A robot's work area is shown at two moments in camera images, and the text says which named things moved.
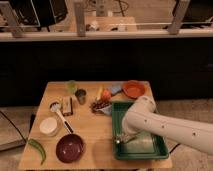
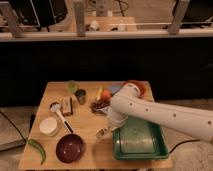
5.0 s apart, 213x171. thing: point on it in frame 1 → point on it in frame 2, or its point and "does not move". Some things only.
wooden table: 73,126 does not move
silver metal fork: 122,138 → 102,132
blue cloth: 115,88 does not move
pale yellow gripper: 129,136 → 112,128
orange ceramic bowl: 133,88 does not move
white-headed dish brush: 56,107 does not move
